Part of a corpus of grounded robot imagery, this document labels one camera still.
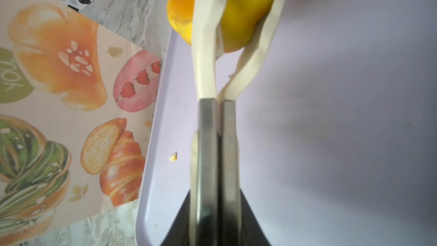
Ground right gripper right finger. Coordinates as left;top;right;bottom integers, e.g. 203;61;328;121
240;190;271;246

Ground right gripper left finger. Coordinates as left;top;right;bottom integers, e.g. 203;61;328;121
161;191;190;246

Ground steel tongs white tips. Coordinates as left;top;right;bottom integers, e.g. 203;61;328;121
189;0;285;246

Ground printed paper bread bag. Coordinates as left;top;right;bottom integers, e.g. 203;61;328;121
1;0;162;246

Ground round yellow tart bread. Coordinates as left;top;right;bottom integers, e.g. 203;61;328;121
167;0;274;53

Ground lilac plastic tray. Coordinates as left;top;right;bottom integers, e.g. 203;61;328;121
134;0;437;246

